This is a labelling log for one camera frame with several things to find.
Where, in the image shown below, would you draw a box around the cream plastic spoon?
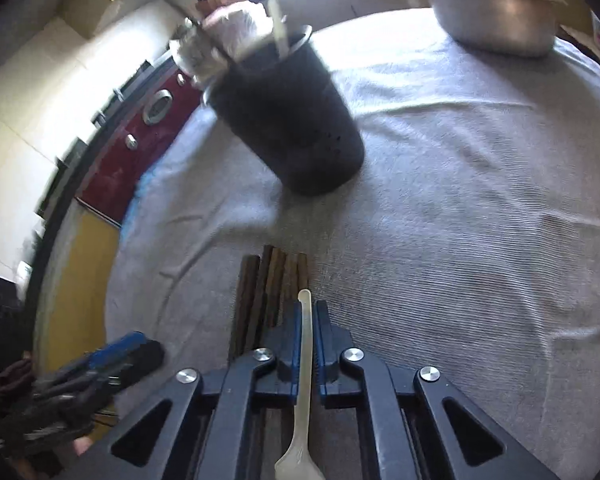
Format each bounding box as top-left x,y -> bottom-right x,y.
266,0 -> 290,58
274,288 -> 325,480

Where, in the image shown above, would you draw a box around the dark red oven front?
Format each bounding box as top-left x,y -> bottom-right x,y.
76,68 -> 201,226

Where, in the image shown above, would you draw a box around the yellow lower cabinets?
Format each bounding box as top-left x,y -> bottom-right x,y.
32,200 -> 119,375

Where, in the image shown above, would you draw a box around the grey table cloth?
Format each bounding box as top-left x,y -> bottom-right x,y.
106,9 -> 600,479

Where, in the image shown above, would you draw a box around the person's left hand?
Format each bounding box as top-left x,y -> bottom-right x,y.
72,437 -> 94,456

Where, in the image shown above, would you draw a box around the blue under cloth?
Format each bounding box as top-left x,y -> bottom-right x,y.
120,166 -> 156,243

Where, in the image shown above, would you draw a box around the black utensil holder cup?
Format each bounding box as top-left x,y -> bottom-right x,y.
202,25 -> 365,196

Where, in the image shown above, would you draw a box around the plastic-wrapped white bowl stack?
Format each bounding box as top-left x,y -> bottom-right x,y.
169,1 -> 273,89

